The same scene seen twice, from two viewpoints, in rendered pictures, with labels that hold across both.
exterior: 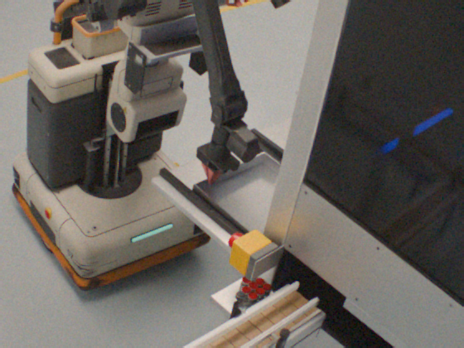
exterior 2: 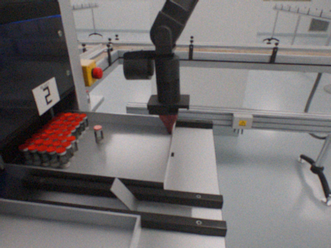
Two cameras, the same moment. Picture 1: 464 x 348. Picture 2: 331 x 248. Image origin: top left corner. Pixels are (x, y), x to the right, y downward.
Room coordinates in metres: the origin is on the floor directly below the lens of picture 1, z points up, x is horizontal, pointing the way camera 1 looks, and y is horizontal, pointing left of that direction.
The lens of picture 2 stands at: (1.95, -0.25, 1.22)
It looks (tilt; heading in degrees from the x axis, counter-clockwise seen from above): 30 degrees down; 148
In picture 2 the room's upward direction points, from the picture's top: straight up
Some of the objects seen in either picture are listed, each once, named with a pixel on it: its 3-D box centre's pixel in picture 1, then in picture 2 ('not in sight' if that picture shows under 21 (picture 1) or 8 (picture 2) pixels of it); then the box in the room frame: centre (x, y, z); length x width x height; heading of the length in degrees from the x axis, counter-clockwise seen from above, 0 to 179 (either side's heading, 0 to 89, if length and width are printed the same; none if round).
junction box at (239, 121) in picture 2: not in sight; (241, 121); (1.15, 0.87, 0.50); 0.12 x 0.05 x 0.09; 51
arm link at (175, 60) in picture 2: (226, 132); (164, 67); (1.52, 0.03, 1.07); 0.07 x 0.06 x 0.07; 48
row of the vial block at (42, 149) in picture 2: not in sight; (62, 137); (1.41, -0.21, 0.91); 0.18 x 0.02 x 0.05; 140
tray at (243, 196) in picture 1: (273, 208); (103, 142); (1.48, -0.12, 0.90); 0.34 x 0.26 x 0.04; 50
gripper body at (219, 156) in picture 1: (219, 149); (168, 92); (1.53, 0.04, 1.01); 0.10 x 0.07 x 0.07; 50
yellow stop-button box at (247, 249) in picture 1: (252, 253); (83, 72); (1.19, -0.08, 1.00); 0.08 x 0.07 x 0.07; 51
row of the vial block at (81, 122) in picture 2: not in sight; (70, 137); (1.43, -0.19, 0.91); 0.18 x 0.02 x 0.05; 140
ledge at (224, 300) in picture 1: (250, 303); (79, 104); (1.16, -0.10, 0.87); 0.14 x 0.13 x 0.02; 51
